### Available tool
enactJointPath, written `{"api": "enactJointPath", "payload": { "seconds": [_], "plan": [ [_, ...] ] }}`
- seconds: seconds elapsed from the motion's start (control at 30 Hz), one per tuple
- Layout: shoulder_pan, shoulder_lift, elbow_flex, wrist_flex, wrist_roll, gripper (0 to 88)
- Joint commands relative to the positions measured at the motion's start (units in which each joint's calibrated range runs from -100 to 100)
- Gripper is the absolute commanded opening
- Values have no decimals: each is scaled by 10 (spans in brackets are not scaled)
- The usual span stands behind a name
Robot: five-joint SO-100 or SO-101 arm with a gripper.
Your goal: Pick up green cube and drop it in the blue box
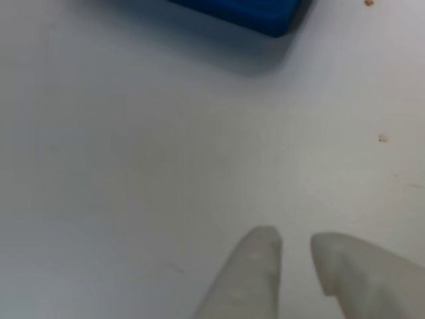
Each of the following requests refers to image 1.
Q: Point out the blue plastic box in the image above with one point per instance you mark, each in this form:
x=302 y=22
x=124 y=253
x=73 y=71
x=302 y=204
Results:
x=249 y=13

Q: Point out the small brown crumb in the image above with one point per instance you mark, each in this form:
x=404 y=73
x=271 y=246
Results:
x=368 y=2

